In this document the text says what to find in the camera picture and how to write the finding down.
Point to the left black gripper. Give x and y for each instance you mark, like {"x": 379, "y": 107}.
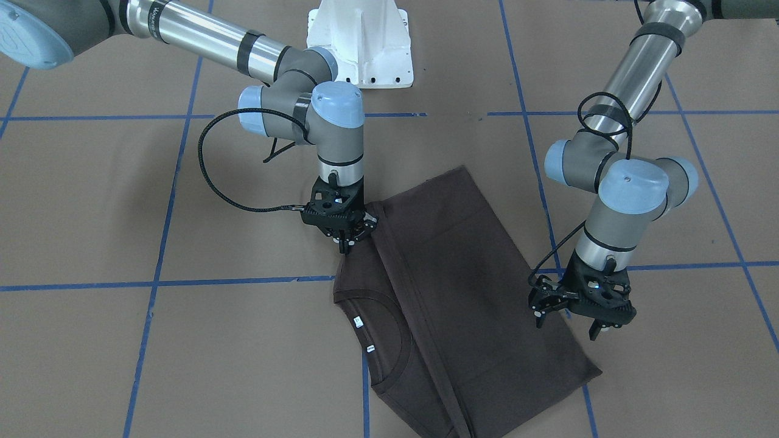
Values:
{"x": 571, "y": 279}

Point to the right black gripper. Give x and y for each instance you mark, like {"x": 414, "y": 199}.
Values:
{"x": 347, "y": 233}

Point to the dark brown t-shirt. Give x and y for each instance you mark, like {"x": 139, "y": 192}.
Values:
{"x": 438, "y": 299}

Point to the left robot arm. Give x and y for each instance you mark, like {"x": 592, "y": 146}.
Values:
{"x": 631, "y": 191}

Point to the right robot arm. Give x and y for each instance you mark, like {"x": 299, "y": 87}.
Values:
{"x": 299, "y": 97}

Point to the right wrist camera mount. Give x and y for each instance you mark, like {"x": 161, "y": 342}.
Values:
{"x": 327, "y": 200}

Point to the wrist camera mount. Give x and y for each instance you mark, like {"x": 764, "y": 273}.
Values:
{"x": 602, "y": 295}
{"x": 327, "y": 200}

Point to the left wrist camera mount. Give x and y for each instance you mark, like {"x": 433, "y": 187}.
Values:
{"x": 602, "y": 295}

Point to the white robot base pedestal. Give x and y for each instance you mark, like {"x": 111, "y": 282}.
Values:
{"x": 370, "y": 40}

